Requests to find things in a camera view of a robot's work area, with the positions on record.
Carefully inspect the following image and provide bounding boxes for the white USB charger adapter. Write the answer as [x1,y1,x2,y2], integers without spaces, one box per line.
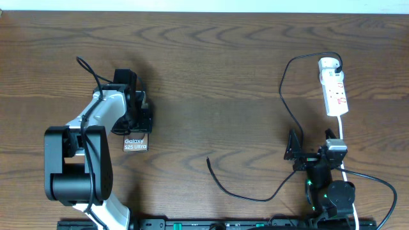
[318,57,340,72]

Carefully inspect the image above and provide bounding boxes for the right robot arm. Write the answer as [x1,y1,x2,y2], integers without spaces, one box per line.
[284,129,355,229]

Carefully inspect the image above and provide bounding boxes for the white power strip cord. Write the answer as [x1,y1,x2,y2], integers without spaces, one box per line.
[336,115,360,230]

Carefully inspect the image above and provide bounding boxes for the black right camera cable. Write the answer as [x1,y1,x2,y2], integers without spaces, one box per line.
[334,166,398,230]

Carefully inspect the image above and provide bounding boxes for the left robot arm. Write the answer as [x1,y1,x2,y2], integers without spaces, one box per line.
[44,84,151,229]

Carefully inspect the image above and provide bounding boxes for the white power strip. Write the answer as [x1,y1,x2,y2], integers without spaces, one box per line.
[320,68,349,117]

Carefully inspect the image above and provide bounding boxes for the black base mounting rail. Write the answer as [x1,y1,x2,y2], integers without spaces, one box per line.
[56,217,377,230]

